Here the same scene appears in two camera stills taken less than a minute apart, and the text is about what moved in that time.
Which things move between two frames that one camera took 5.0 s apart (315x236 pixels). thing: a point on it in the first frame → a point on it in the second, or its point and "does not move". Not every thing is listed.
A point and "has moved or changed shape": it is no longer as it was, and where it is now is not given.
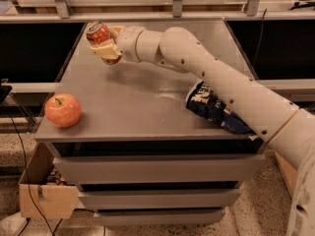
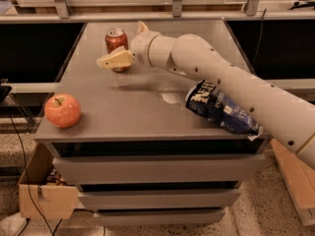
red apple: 63,110 does not move
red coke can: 98,32 has moved or changed shape
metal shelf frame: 60,1 does not move
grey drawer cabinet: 142,158 does not move
